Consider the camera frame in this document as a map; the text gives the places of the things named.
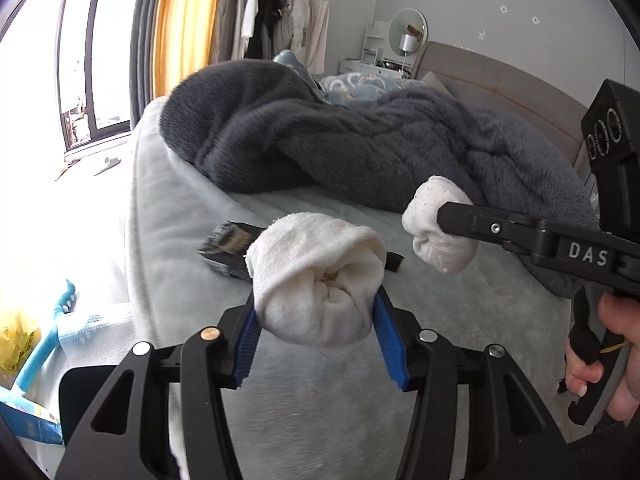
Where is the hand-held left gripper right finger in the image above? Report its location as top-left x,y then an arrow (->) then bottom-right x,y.
372,287 -> 568,480

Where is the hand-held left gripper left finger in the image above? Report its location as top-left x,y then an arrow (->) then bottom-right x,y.
55,305 -> 261,480

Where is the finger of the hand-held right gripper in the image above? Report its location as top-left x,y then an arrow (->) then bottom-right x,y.
437,201 -> 551,261

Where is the small white sock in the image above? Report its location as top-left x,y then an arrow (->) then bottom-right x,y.
402,176 -> 477,275

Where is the large white sock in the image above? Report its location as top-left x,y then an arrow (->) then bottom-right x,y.
245,212 -> 387,347

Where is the dark green trash bin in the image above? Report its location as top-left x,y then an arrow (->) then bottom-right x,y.
59,365 -> 121,446

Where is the person's right hand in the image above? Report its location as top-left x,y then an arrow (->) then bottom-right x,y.
557,292 -> 640,422

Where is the black packet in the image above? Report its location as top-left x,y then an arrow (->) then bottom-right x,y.
199,220 -> 266,281

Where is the beige upholstered headboard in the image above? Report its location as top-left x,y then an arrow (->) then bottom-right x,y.
415,41 -> 596,181

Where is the bed with grey bedspread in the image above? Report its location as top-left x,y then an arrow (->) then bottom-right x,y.
120,95 -> 573,480

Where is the beige pillow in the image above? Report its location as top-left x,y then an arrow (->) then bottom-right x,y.
420,71 -> 451,93

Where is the dark grey fleece blanket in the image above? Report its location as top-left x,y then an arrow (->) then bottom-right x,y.
159,59 -> 601,298

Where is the blue patterned duvet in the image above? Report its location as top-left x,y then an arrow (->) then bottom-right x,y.
272,50 -> 416,106

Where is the white table lamp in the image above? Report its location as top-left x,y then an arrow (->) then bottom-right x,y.
398,33 -> 417,73

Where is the white dresser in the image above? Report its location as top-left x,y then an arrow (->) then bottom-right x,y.
340,57 -> 416,81

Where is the white shelf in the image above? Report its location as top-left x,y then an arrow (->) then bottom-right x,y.
361,21 -> 393,63

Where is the round mirror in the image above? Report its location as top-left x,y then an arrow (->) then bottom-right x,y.
389,8 -> 428,56

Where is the yellow plastic bag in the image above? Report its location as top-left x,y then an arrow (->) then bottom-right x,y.
0,310 -> 41,376

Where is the blue paper box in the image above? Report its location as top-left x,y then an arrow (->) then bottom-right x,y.
0,387 -> 63,446

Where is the pink hanging garment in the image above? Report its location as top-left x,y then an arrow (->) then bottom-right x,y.
305,0 -> 333,73

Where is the small brush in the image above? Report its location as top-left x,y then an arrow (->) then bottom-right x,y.
55,157 -> 81,181

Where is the black hanging garment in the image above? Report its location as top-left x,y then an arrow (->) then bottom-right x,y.
244,0 -> 286,60

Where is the white hanging shirt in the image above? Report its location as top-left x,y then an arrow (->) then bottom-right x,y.
240,0 -> 258,41

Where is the grey curtain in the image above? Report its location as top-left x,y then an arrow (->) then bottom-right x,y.
129,0 -> 173,131
210,0 -> 251,61

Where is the grey hanging garment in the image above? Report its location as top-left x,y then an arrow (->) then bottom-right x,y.
227,0 -> 248,61

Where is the black framed sliding window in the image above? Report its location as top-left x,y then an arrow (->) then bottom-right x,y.
52,0 -> 151,153

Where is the yellow curtain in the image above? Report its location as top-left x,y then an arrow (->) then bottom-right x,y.
150,0 -> 226,103

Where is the blue toy handle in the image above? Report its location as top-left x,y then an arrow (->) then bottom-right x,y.
15,280 -> 76,391

